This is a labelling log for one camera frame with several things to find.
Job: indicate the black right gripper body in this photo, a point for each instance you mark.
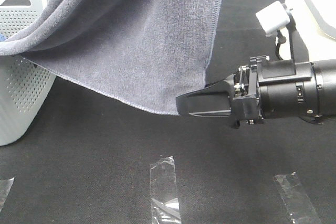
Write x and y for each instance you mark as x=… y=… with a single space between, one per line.
x=266 y=89

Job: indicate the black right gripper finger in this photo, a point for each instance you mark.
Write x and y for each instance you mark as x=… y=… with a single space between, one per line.
x=215 y=104
x=222 y=86

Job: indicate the grey towel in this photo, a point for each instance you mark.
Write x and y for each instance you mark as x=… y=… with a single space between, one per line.
x=144 y=53

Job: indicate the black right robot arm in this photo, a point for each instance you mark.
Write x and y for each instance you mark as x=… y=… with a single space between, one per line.
x=324 y=92

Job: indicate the blue towel in basket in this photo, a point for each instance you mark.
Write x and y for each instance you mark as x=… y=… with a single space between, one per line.
x=2 y=38

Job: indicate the cream white laundry basket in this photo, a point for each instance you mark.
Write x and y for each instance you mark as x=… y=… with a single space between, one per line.
x=315 y=22

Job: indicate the centre clear tape strip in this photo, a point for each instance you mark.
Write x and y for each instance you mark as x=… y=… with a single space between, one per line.
x=163 y=192

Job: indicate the clear tape strip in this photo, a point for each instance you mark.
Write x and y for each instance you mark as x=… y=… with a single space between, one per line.
x=295 y=199
x=163 y=192
x=5 y=186

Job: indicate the right clear tape strip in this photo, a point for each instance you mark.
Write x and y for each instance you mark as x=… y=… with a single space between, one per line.
x=295 y=199

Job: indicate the black table mat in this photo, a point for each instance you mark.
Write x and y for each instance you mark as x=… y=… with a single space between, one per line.
x=86 y=159

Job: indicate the grey perforated laundry basket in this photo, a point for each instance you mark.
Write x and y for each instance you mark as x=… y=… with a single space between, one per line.
x=24 y=85

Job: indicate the left clear tape strip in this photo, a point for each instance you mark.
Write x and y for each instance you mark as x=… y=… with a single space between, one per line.
x=5 y=186

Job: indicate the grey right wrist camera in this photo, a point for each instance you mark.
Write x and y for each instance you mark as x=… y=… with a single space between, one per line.
x=272 y=18

